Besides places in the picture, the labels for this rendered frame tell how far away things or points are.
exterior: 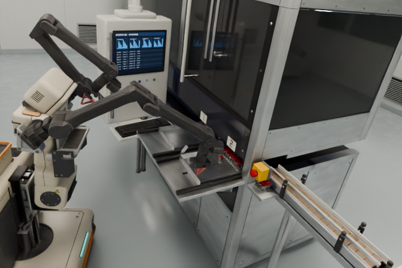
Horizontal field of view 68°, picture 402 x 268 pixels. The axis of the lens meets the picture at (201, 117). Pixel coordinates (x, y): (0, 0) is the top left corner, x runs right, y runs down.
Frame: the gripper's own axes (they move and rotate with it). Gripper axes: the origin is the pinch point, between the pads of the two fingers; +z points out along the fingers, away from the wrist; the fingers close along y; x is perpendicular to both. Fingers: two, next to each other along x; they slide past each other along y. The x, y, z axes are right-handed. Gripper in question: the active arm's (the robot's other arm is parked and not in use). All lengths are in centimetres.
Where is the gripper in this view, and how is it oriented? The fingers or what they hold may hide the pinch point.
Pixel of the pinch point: (196, 174)
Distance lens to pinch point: 164.3
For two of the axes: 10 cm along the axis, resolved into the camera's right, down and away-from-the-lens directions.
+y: 8.5, 0.1, 5.2
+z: -2.5, 8.9, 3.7
